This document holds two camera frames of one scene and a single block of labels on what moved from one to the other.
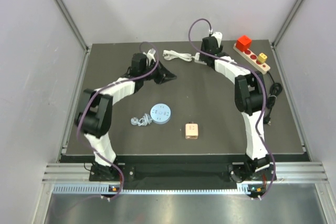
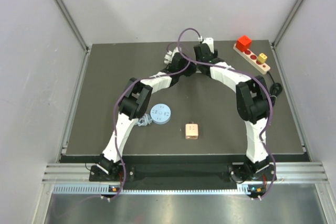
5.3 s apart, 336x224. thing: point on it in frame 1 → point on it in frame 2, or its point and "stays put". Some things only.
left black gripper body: (153, 74) → (189, 71)
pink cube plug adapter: (191, 131) stays put
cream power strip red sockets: (251, 57) stays put
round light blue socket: (160, 113) stays put
